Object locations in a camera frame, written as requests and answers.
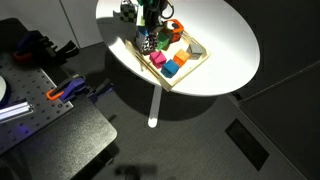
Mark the white table leg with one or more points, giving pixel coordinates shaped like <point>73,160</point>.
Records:
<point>155,106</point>

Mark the wooden tray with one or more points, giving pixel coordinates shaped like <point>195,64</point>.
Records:
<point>186,68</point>

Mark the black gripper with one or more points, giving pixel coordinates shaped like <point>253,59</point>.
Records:
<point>155,9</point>

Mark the black cart top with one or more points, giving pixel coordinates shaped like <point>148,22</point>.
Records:
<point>70,140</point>

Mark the magenta cube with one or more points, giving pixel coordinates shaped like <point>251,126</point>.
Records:
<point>157,59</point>

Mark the black floor vent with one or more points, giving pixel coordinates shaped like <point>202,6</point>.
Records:
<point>247,144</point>

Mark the black clamp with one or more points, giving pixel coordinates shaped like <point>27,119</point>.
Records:
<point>65,50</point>

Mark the grey cube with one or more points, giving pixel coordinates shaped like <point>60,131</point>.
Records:
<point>195,51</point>

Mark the green black checkered zebra cube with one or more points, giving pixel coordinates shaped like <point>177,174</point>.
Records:
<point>128,11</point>

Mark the perforated metal breadboard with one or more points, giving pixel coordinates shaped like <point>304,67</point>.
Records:
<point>36,86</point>

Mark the black white cube blue face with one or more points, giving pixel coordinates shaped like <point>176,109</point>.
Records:
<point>146,43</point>

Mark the plain orange cube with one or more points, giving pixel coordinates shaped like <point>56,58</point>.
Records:
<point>181,57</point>

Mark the white disc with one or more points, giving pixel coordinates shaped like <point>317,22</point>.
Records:
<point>2,89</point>

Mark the plain blue cube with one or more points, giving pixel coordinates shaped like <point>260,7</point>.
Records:
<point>170,68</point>

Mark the orange cube with eye print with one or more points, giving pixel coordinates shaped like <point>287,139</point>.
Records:
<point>176,30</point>

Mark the dark blue clamp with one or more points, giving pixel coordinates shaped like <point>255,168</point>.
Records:
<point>101,90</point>

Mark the aluminium extrusion profile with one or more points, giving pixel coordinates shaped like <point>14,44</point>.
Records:
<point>15,111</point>

